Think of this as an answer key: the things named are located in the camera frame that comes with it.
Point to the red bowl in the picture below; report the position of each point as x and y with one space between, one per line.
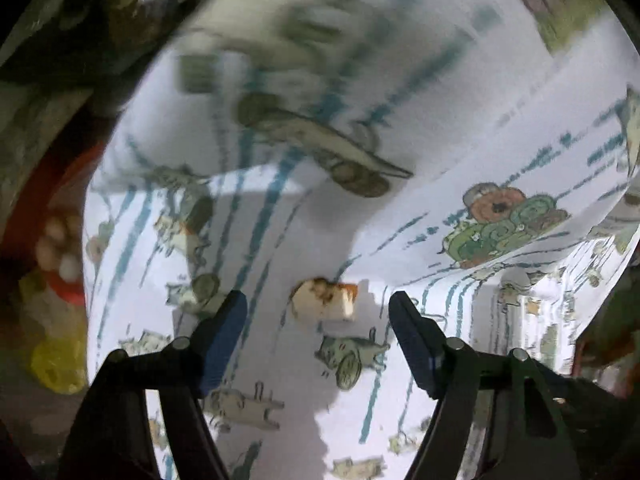
43 233

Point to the white food scrap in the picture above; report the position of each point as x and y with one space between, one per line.
319 300

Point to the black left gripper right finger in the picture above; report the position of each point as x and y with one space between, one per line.
525 438

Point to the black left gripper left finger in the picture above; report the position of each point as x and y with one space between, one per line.
111 436

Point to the yellow container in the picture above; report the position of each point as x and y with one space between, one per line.
59 364

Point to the white cat-print trash bag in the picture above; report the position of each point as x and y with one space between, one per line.
480 155

